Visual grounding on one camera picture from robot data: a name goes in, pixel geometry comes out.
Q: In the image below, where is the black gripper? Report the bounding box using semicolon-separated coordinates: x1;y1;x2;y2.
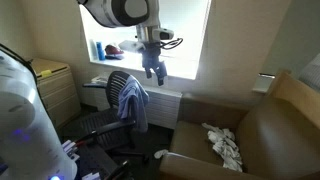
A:
142;42;167;86

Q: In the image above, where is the blue towel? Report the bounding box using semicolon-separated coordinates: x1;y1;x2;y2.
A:
117;75;149;133

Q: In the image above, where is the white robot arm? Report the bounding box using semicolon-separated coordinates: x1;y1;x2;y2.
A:
76;0;174;86

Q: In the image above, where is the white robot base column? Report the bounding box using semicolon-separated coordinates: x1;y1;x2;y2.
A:
0;46;77;180

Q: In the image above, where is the black mesh office chair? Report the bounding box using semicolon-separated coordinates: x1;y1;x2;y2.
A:
76;71;149;163

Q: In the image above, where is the red shoe on windowsill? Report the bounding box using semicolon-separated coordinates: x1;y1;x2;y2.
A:
105;45;124;60

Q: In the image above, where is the blue bottle on windowsill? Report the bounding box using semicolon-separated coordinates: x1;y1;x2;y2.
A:
96;42;105;61

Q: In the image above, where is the white crumpled cloth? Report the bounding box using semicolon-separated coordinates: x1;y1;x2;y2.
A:
202;123;242;172

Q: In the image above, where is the wooden drawer cabinet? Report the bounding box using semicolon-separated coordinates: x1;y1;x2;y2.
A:
31;58;81;128

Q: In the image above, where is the yellow sticky note pad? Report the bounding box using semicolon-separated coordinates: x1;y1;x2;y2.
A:
40;70;52;78

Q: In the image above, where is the brown leather armchair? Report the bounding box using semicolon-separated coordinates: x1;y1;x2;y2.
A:
160;71;320;180

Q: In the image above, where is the black camera cable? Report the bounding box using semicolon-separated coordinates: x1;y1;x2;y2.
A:
159;37;184;51

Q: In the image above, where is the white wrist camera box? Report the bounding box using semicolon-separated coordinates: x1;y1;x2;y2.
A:
152;28;174;41

